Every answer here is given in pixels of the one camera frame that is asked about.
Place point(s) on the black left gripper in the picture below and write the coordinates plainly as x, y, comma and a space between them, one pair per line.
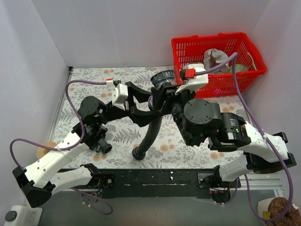
130, 105

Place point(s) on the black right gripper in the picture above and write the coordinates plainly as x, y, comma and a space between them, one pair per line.
168, 94

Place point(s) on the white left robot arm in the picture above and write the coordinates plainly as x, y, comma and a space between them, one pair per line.
42, 179

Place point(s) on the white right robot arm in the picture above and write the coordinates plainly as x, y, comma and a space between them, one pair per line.
199, 120

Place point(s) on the floral table mat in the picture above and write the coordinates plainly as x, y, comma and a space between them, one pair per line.
167, 152

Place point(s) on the red plastic basket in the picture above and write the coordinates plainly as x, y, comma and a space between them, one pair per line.
192, 48

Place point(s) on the grey tee pipe fitting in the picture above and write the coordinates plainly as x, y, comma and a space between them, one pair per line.
102, 146

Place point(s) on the crumpled grey paper bag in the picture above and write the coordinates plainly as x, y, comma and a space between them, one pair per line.
213, 58

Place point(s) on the green netted melon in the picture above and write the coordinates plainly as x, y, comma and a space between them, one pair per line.
242, 68

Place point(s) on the beige tape roll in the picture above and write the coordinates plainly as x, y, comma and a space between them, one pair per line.
43, 151

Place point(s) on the brown item in white cup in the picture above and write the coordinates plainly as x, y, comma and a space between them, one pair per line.
272, 207

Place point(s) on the white grey button device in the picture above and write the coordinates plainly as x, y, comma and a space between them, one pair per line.
23, 216

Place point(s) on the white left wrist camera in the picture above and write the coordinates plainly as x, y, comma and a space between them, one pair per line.
119, 93

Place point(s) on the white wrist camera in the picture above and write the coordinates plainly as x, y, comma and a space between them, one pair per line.
195, 83
119, 93

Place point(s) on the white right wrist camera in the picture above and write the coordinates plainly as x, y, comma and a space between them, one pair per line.
195, 83

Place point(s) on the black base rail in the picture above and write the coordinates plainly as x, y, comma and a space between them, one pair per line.
131, 183

